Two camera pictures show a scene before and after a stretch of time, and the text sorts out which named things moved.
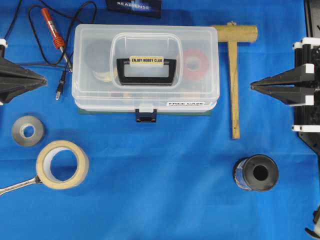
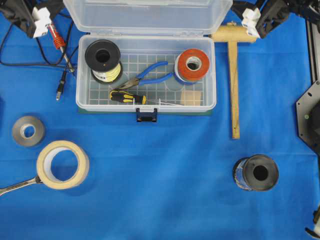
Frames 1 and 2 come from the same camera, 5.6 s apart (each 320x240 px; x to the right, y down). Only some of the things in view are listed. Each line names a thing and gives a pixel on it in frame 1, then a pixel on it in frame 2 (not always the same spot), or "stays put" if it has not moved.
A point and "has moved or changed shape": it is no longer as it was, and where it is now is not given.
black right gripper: [307, 66] -> [272, 11]
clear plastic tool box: [146, 69] has moved or changed shape
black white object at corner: [315, 233] stays put
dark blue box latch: [146, 117] stays put
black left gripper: [7, 92] -> [20, 12]
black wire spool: [256, 173] stays put
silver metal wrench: [35, 180] stays put
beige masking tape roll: [44, 161] stays put
